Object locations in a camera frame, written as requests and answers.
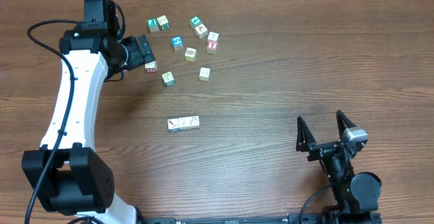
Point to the green number four block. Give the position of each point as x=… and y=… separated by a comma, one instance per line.
x=195, y=21

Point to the red letter Y block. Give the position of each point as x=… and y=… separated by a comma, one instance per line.
x=212, y=47

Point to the wooden block with drawing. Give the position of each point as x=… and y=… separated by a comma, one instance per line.
x=194, y=122

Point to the wooden block dark green side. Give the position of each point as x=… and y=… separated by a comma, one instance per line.
x=163, y=23

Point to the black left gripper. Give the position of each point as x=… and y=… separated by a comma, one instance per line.
x=137, y=57

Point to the green letter block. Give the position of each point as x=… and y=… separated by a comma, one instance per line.
x=153, y=25

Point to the wooden block red side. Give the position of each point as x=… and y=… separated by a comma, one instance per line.
x=151, y=67

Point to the plain wooden block yellow edge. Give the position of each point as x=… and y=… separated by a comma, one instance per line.
x=212, y=36

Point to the blue number five block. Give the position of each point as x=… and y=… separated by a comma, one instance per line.
x=177, y=42

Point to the wooden block blue side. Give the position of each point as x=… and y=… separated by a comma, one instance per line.
x=173, y=125

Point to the wooden block yellow pattern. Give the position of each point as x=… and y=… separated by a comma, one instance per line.
x=190, y=54

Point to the wooden letter A block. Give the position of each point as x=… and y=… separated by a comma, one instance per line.
x=184, y=123

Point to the wooden block beside four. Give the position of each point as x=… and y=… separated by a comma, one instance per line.
x=201, y=31

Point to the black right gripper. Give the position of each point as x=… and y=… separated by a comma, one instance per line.
x=321, y=149

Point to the wooden block lower yellow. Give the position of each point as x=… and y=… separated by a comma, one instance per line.
x=204, y=74

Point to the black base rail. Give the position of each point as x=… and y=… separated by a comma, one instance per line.
x=289, y=219

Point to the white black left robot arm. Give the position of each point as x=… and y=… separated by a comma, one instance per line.
x=65, y=172

